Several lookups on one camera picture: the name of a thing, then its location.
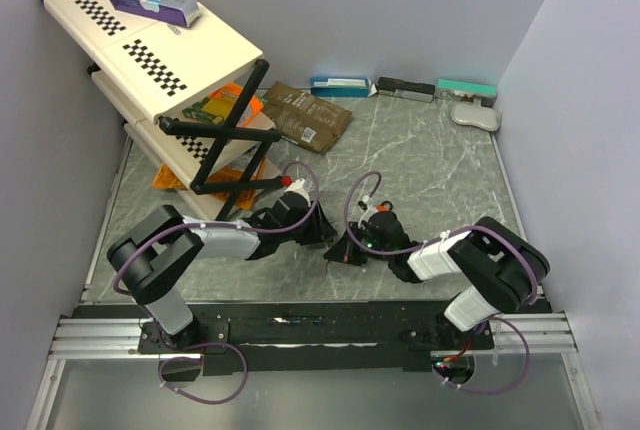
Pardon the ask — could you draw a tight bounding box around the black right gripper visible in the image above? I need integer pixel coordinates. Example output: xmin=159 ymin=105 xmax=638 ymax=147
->
xmin=325 ymin=221 xmax=393 ymax=266

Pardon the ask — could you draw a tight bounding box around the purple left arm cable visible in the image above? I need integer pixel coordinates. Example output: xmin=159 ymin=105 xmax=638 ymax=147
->
xmin=112 ymin=160 xmax=321 ymax=296

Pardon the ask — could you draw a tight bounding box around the aluminium frame rail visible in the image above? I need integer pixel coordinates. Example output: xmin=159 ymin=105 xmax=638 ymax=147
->
xmin=50 ymin=300 xmax=577 ymax=359

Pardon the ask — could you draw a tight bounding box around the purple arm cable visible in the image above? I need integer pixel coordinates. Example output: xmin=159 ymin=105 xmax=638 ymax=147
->
xmin=342 ymin=172 xmax=540 ymax=306
xmin=112 ymin=160 xmax=321 ymax=296

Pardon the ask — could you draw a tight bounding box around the cream folding shelf rack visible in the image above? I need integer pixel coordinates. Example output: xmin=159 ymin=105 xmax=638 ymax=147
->
xmin=41 ymin=0 xmax=283 ymax=220

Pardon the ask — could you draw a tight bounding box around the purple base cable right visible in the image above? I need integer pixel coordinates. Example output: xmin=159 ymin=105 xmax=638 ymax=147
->
xmin=433 ymin=314 xmax=531 ymax=395

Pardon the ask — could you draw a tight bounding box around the brown coffee bag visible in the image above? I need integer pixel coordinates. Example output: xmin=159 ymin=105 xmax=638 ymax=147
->
xmin=262 ymin=81 xmax=352 ymax=154

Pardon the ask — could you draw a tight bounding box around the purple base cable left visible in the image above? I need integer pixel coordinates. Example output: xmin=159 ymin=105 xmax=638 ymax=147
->
xmin=158 ymin=340 xmax=250 ymax=404

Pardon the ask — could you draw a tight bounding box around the orange black padlock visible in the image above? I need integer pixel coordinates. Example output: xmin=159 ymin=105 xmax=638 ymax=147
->
xmin=377 ymin=201 xmax=393 ymax=212

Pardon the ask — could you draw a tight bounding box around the purple silver carton box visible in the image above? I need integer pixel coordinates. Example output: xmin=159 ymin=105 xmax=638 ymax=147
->
xmin=109 ymin=0 xmax=201 ymax=28

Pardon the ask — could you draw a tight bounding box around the orange snack packet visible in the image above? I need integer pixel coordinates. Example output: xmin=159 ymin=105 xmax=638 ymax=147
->
xmin=208 ymin=80 xmax=265 ymax=127

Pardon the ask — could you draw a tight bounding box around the green yellow box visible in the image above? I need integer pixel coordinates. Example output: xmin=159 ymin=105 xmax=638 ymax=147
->
xmin=182 ymin=97 xmax=231 ymax=125

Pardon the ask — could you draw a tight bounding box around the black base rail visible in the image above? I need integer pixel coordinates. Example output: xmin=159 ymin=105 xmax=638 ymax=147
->
xmin=69 ymin=297 xmax=551 ymax=376

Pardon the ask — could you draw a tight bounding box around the grey silver pouch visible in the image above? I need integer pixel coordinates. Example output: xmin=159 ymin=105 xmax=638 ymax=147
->
xmin=450 ymin=103 xmax=502 ymax=132

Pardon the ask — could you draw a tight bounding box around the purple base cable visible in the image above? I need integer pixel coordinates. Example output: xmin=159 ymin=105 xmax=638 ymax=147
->
xmin=158 ymin=340 xmax=250 ymax=404
xmin=433 ymin=314 xmax=531 ymax=395

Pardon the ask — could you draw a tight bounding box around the black long box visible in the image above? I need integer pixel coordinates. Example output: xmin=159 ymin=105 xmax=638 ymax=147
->
xmin=376 ymin=77 xmax=436 ymax=103

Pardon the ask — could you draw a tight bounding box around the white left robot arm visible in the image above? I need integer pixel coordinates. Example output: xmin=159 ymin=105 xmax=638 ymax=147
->
xmin=107 ymin=192 xmax=337 ymax=352

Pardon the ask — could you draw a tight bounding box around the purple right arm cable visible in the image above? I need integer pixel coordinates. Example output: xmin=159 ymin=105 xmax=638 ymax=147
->
xmin=342 ymin=172 xmax=540 ymax=306

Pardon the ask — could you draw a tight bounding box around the blue white box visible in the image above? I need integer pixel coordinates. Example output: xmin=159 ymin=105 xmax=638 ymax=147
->
xmin=310 ymin=76 xmax=377 ymax=99

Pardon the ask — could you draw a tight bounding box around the orange packet lower shelf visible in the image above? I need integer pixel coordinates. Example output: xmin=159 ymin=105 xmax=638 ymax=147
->
xmin=152 ymin=164 xmax=257 ymax=210

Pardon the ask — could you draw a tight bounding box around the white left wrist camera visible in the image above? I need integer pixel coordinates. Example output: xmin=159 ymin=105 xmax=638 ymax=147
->
xmin=282 ymin=176 xmax=312 ymax=205

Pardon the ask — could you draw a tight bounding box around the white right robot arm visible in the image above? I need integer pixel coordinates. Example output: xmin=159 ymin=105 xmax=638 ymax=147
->
xmin=323 ymin=206 xmax=550 ymax=349

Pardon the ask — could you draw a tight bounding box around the teal white box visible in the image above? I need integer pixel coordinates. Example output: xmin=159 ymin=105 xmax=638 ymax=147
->
xmin=435 ymin=79 xmax=498 ymax=107

